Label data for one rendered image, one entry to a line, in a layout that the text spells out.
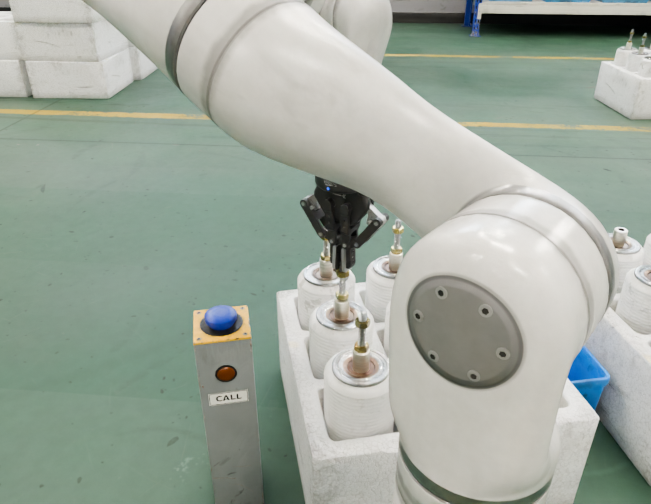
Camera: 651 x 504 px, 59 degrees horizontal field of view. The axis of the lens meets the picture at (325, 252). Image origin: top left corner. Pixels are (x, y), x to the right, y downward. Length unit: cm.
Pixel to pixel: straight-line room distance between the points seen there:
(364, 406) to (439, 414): 44
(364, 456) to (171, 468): 36
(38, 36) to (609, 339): 288
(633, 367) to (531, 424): 75
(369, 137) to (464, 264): 11
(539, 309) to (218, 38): 22
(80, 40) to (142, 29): 282
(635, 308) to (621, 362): 9
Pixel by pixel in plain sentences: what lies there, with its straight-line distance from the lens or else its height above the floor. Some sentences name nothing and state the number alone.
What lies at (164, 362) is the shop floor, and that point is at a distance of 121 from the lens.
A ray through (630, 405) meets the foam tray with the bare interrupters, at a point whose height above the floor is 9.
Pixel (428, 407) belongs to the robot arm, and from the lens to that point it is 32.
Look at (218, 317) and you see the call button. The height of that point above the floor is 33.
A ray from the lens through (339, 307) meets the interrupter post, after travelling 84.
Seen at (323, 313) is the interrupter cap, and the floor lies 25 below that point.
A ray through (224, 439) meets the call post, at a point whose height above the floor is 15.
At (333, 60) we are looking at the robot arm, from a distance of 33.
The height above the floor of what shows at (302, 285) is 25.
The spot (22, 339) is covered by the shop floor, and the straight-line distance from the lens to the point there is 138.
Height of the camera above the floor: 75
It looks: 29 degrees down
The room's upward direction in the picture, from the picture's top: straight up
